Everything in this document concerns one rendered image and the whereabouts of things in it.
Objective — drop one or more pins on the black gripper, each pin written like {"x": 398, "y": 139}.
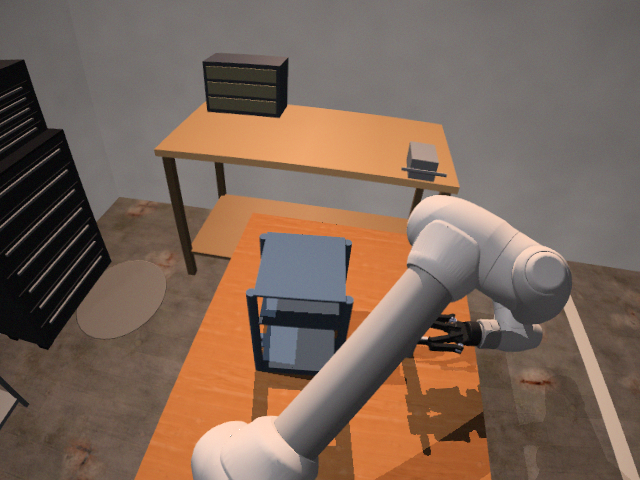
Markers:
{"x": 467, "y": 333}

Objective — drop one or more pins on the white plastic bottle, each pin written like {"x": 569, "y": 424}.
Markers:
{"x": 411, "y": 353}

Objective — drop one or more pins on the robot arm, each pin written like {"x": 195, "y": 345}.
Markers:
{"x": 457, "y": 247}

